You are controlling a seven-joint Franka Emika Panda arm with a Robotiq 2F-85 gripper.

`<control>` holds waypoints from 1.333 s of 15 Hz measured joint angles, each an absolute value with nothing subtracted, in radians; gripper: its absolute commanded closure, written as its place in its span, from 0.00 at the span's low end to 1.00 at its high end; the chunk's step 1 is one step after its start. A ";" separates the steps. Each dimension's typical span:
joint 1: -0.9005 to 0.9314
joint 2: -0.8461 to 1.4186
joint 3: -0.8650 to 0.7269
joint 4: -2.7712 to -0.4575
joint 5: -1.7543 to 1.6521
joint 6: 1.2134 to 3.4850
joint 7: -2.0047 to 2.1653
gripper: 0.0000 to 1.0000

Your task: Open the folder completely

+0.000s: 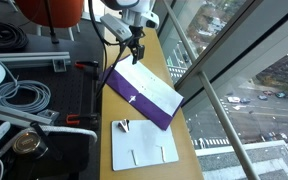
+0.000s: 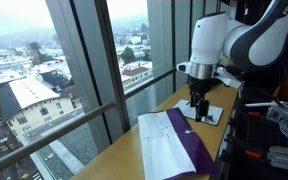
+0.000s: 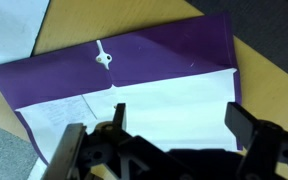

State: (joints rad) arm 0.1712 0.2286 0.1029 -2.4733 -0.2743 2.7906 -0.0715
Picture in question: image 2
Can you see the grey metal window railing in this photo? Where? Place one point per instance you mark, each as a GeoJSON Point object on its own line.
{"type": "Point", "coordinates": [67, 125]}

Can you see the purple cloth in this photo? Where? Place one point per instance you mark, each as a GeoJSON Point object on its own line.
{"type": "Point", "coordinates": [164, 146]}

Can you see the grey window frame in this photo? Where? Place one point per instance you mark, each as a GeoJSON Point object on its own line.
{"type": "Point", "coordinates": [84, 50]}

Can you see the silver binder clip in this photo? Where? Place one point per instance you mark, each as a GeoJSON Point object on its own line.
{"type": "Point", "coordinates": [209, 118]}

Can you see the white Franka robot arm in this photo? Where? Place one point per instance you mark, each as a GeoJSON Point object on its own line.
{"type": "Point", "coordinates": [210, 36]}

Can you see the white rectangular board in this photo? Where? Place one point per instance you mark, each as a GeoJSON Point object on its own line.
{"type": "Point", "coordinates": [184, 108]}

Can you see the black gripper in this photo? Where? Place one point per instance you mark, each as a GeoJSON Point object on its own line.
{"type": "Point", "coordinates": [200, 86]}

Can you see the black perforated breadboard table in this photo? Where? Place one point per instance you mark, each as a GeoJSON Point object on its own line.
{"type": "Point", "coordinates": [250, 133]}

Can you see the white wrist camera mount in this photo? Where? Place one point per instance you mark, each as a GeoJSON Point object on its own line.
{"type": "Point", "coordinates": [229, 78]}

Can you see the aluminium extrusion rail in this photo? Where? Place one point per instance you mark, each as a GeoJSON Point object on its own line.
{"type": "Point", "coordinates": [284, 160]}
{"type": "Point", "coordinates": [275, 114]}

